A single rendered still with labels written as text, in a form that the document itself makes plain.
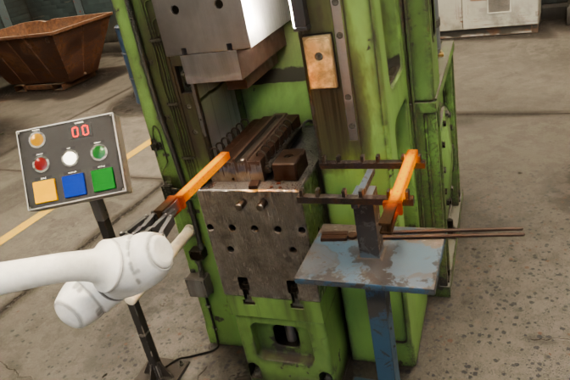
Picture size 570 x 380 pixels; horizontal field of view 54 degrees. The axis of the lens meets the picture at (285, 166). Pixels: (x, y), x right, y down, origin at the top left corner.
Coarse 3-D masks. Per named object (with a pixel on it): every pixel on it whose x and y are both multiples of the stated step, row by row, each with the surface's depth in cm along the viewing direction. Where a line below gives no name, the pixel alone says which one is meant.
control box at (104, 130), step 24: (72, 120) 192; (96, 120) 192; (24, 144) 191; (48, 144) 191; (72, 144) 191; (96, 144) 191; (120, 144) 194; (24, 168) 190; (48, 168) 190; (72, 168) 190; (96, 168) 190; (120, 168) 190; (120, 192) 190
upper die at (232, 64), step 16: (272, 32) 196; (256, 48) 183; (272, 48) 195; (192, 64) 176; (208, 64) 175; (224, 64) 173; (240, 64) 172; (256, 64) 183; (192, 80) 179; (208, 80) 177; (224, 80) 175; (240, 80) 173
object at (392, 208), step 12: (408, 156) 158; (408, 168) 152; (396, 180) 147; (408, 180) 148; (396, 192) 141; (384, 204) 136; (396, 204) 134; (384, 216) 131; (396, 216) 134; (384, 228) 129
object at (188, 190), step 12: (216, 156) 174; (228, 156) 176; (204, 168) 167; (216, 168) 169; (192, 180) 160; (204, 180) 162; (180, 192) 154; (192, 192) 156; (168, 204) 145; (180, 204) 150
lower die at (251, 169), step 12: (252, 120) 226; (264, 120) 220; (240, 132) 216; (252, 132) 210; (228, 144) 206; (240, 144) 201; (264, 144) 197; (276, 144) 197; (252, 156) 189; (264, 156) 188; (228, 168) 190; (240, 168) 188; (252, 168) 187; (264, 168) 187; (216, 180) 194; (228, 180) 192; (240, 180) 191; (264, 180) 187
